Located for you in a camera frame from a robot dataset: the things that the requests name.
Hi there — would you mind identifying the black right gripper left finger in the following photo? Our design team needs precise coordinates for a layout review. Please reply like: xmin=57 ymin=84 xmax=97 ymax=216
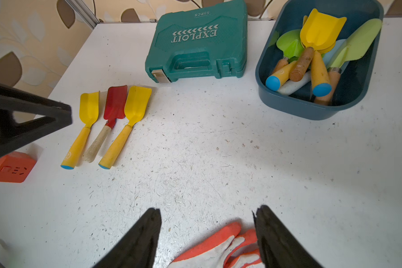
xmin=94 ymin=208 xmax=162 ymax=268

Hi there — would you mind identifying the red white work glove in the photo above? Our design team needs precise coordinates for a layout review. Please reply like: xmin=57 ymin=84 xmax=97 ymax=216
xmin=168 ymin=222 xmax=265 ymax=268

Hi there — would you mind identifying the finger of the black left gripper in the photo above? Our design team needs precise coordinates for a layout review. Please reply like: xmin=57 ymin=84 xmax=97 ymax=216
xmin=0 ymin=84 xmax=73 ymax=158

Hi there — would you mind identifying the yellow shovel wooden handle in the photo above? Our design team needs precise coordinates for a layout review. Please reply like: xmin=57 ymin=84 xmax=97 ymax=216
xmin=289 ymin=8 xmax=347 ymax=86

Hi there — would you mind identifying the green trowel wooden handle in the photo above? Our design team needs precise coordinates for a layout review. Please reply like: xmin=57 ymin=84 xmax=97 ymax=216
xmin=270 ymin=29 xmax=304 ymax=75

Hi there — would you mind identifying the yellow shovel in box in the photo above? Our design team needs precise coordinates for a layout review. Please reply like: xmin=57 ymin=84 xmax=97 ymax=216
xmin=300 ymin=8 xmax=346 ymax=97

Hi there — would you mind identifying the white handled tool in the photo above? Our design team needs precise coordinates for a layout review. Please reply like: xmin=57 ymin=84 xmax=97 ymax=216
xmin=277 ymin=39 xmax=346 ymax=96

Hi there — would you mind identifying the green plastic tool case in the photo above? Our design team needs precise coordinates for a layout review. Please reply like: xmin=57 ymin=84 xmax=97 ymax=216
xmin=145 ymin=1 xmax=248 ymax=83

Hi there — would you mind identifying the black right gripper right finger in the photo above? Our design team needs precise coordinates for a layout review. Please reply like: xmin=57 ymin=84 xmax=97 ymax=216
xmin=253 ymin=205 xmax=321 ymax=268

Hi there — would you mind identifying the blue plastic storage box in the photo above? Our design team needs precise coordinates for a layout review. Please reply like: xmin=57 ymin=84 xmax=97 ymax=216
xmin=255 ymin=0 xmax=384 ymax=120

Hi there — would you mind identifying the light green shovel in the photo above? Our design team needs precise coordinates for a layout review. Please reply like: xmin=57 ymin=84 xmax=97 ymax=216
xmin=314 ymin=19 xmax=383 ymax=106

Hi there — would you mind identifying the yellow shovel blue-tipped handle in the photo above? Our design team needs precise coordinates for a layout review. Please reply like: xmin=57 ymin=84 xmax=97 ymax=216
xmin=60 ymin=91 xmax=100 ymax=170

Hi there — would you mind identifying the red shovel wooden handle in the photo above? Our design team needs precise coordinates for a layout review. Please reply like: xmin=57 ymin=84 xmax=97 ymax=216
xmin=82 ymin=86 xmax=128 ymax=163

